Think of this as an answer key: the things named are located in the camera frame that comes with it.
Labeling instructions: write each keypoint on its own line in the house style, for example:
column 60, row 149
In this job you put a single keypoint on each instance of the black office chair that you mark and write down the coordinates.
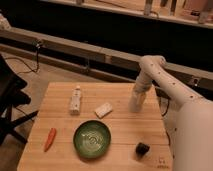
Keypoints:
column 11, row 95

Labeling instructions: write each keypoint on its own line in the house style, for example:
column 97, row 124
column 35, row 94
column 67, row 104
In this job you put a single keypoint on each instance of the orange carrot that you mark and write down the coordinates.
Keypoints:
column 50, row 139

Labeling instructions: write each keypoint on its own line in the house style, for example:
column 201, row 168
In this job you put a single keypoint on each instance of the black eraser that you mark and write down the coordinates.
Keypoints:
column 142, row 149

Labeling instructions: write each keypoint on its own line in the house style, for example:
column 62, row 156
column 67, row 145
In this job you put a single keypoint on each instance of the green ceramic bowl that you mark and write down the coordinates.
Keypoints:
column 92, row 139

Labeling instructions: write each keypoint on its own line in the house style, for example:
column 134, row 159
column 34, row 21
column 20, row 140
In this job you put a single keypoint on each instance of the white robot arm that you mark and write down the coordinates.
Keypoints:
column 193, row 149

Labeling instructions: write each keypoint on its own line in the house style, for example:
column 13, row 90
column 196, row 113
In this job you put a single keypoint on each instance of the white rectangular block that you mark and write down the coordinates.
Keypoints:
column 103, row 110

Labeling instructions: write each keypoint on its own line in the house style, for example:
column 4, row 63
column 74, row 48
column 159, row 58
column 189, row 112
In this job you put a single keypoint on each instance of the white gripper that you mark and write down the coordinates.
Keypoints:
column 142, row 84

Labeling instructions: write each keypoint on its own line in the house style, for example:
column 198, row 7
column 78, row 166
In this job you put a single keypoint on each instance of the white glue bottle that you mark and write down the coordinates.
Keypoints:
column 75, row 102

